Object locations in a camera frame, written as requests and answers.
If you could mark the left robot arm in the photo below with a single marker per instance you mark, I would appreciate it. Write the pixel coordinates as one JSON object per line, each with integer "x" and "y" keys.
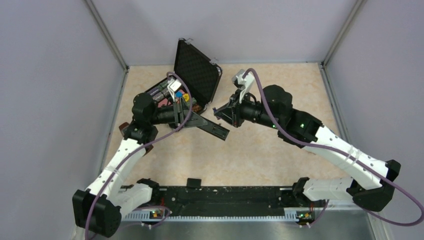
{"x": 100, "y": 208}

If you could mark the brown leather pouch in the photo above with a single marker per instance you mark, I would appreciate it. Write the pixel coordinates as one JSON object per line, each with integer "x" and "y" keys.
{"x": 123, "y": 128}

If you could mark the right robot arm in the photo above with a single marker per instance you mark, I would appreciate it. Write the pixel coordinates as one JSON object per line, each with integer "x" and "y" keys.
{"x": 368, "y": 179}

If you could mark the black remote control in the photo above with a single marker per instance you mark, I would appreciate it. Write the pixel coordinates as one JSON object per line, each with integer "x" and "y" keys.
{"x": 215, "y": 130}

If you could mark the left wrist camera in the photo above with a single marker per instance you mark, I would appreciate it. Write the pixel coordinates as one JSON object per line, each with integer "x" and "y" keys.
{"x": 172, "y": 87}

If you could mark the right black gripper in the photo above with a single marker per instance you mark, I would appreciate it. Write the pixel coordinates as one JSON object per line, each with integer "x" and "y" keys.
{"x": 231, "y": 112}

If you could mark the black battery cover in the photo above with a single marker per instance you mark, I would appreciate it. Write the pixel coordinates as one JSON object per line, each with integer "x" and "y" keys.
{"x": 193, "y": 183}

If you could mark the black poker chip case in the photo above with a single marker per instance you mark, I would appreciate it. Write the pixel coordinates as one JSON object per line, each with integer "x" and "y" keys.
{"x": 200, "y": 73}

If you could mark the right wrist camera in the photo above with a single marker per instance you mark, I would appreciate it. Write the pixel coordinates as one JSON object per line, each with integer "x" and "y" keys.
{"x": 243, "y": 81}

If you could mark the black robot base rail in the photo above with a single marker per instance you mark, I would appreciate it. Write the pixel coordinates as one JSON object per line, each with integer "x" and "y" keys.
{"x": 226, "y": 204}

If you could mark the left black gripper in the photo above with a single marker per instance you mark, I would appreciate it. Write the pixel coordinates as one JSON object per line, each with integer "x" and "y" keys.
{"x": 181, "y": 110}

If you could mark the blue round poker chip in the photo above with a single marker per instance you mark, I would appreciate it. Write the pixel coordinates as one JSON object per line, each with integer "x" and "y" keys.
{"x": 179, "y": 94}

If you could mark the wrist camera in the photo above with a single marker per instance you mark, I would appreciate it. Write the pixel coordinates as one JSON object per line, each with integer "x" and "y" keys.
{"x": 243, "y": 81}
{"x": 172, "y": 87}

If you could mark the yellow round poker chip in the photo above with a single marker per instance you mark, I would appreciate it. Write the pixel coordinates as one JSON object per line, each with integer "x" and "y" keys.
{"x": 186, "y": 97}

